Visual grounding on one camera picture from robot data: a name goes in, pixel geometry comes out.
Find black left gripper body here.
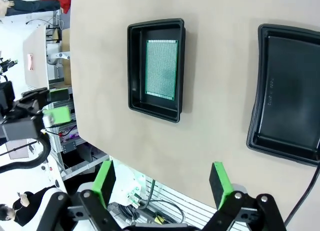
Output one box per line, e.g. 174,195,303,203
0,80,44,142

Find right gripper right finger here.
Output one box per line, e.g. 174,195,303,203
202,161,288,231

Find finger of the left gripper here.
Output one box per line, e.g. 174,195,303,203
21,88,70,109
42,106,72,129

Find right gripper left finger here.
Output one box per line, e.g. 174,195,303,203
37,159,118,231

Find black ESD tray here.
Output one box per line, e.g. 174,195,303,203
246,23,320,168
126,17,187,124

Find green perforated circuit board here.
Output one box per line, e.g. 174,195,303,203
144,39,180,102

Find stacked cardboard boxes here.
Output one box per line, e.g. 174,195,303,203
61,28,73,86

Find pink flat item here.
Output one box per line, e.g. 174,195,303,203
26,53,35,71

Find light wood side table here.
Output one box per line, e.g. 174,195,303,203
22,24,50,89

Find person in black clothes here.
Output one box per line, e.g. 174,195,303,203
0,187,60,227

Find person in red top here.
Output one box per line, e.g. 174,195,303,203
0,0,73,17

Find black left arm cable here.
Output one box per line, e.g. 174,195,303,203
0,133,52,176

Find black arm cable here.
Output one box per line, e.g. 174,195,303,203
284,165,320,227
0,133,52,176

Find black coiled cable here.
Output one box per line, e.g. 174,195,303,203
117,178,186,226

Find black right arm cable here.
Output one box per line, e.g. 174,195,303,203
284,165,320,227

